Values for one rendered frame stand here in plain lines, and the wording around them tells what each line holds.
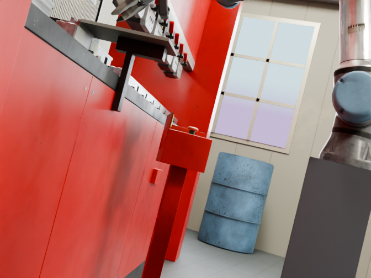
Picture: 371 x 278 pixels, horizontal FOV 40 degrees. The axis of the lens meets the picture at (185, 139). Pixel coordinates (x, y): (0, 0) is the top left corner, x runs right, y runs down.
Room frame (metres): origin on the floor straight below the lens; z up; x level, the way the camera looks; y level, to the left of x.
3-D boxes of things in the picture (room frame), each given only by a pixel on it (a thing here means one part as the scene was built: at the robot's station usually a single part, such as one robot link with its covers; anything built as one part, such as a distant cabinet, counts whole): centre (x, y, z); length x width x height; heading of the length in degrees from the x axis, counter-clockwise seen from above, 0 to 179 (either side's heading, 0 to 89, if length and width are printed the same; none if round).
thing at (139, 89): (2.79, 0.22, 0.92); 1.68 x 0.06 x 0.10; 173
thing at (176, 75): (3.10, 0.18, 1.26); 0.15 x 0.09 x 0.17; 173
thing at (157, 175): (2.53, 0.09, 0.59); 0.15 x 0.02 x 0.07; 173
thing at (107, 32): (1.52, 0.23, 1.00); 0.26 x 0.18 x 0.01; 83
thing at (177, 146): (1.89, 0.00, 0.75); 0.20 x 0.16 x 0.18; 7
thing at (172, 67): (2.90, 0.20, 1.26); 0.15 x 0.09 x 0.17; 173
